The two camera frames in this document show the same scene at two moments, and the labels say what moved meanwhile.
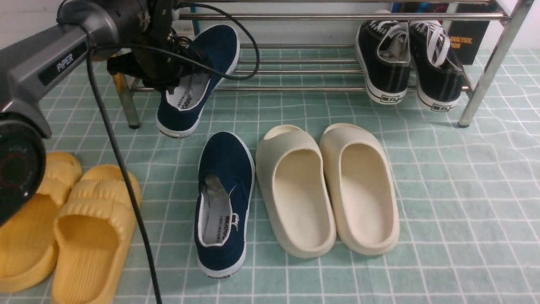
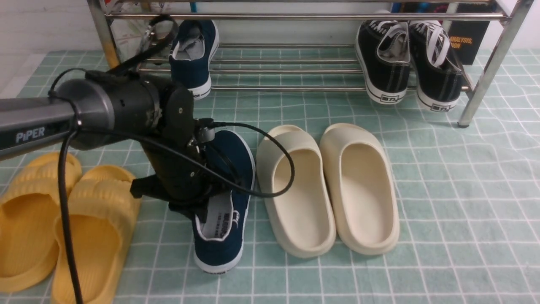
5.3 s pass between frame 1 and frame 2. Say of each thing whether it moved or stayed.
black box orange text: stayed
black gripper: moved
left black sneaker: stayed
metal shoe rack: stayed
